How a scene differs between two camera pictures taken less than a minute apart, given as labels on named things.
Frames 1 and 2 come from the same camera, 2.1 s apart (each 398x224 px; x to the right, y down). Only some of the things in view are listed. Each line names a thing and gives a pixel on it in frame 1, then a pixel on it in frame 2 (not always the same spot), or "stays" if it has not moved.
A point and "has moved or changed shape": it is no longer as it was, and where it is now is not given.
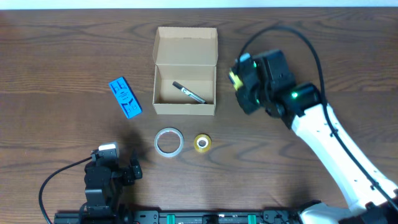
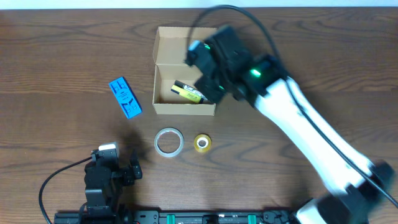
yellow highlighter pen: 237,83 has moved or changed shape
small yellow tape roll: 202,143 stays
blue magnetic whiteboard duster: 125,98 stays
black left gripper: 130,173 stays
